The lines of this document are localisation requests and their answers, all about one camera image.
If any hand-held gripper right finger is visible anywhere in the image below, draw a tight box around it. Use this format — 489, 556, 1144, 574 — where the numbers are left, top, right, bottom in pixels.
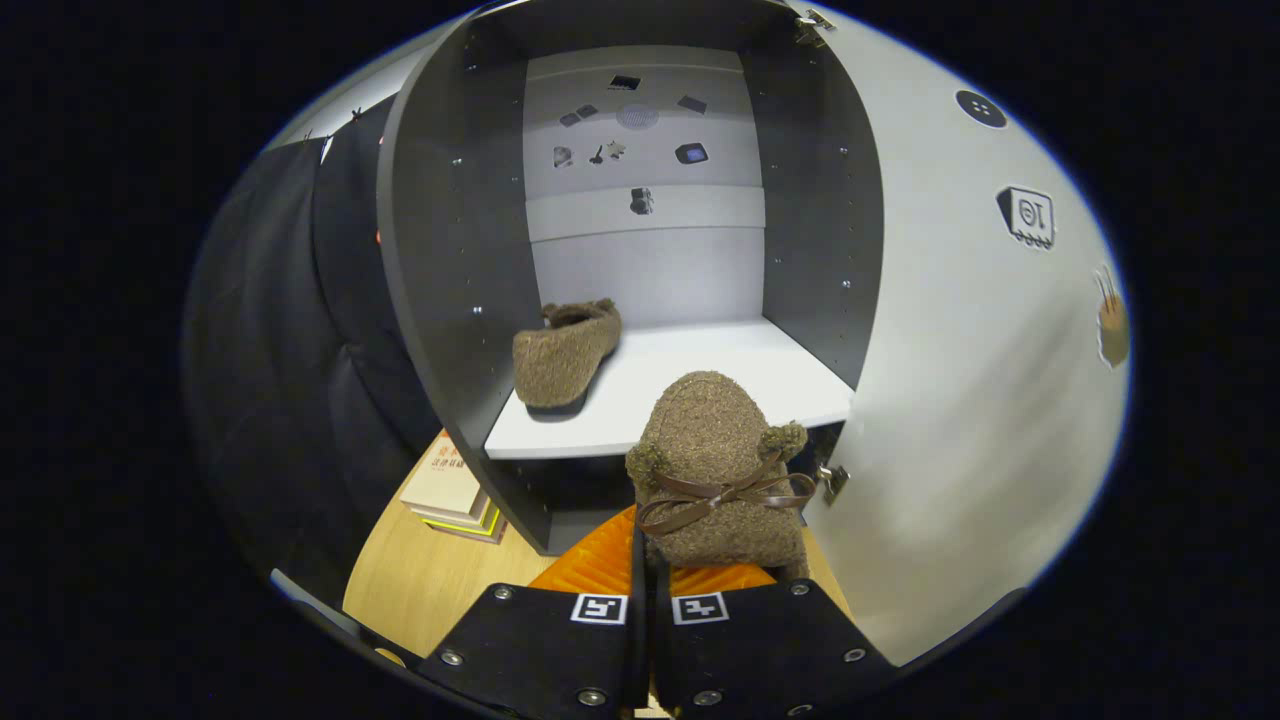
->
650, 560, 896, 720

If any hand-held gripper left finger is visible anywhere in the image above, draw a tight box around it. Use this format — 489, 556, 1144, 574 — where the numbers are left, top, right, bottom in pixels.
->
418, 505, 651, 720

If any brown fuzzy shoe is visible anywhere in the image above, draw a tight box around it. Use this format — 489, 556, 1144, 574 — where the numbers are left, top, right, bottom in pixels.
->
626, 371, 819, 581
512, 298, 623, 413

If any grey shoe cabinet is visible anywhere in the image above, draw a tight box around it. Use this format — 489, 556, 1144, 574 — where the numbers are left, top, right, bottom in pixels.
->
377, 0, 886, 556

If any stack of books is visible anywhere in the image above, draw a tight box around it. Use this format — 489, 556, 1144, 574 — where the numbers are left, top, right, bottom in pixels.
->
400, 432, 508, 544

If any black backdrop cloth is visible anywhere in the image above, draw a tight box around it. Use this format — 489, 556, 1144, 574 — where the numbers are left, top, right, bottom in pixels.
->
185, 95, 441, 611

